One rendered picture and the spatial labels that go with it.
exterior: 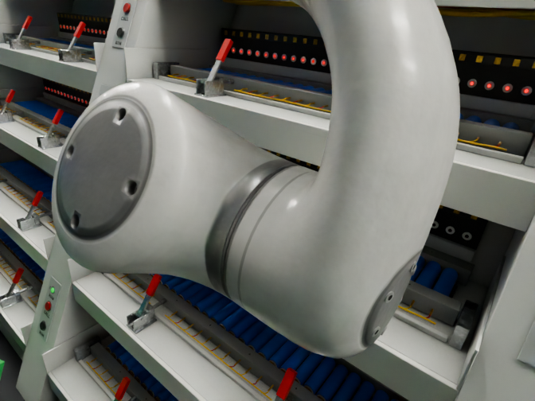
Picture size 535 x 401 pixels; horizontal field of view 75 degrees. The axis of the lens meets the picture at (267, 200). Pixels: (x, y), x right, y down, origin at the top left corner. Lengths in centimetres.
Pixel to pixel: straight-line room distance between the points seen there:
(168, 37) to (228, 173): 60
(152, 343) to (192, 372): 9
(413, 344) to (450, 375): 4
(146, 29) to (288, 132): 36
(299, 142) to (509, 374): 30
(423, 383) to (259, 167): 30
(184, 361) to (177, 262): 43
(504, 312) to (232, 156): 28
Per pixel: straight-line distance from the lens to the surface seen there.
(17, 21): 136
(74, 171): 17
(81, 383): 83
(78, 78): 84
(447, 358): 41
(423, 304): 44
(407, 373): 40
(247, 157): 16
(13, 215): 104
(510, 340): 38
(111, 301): 70
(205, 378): 56
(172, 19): 74
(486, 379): 39
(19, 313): 102
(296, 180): 15
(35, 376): 91
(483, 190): 37
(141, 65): 70
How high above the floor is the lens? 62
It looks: 7 degrees down
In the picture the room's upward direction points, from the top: 18 degrees clockwise
